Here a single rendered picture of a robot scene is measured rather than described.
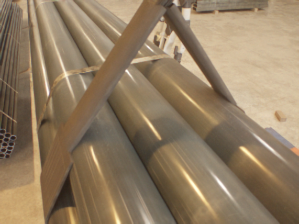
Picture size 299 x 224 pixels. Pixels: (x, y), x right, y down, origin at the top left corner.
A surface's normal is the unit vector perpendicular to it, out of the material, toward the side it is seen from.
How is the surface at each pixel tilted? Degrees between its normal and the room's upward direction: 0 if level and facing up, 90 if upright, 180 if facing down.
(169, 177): 49
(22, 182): 0
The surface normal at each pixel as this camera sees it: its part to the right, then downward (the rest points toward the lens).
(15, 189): 0.00, -0.82
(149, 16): -0.72, -0.33
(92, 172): -0.40, -0.63
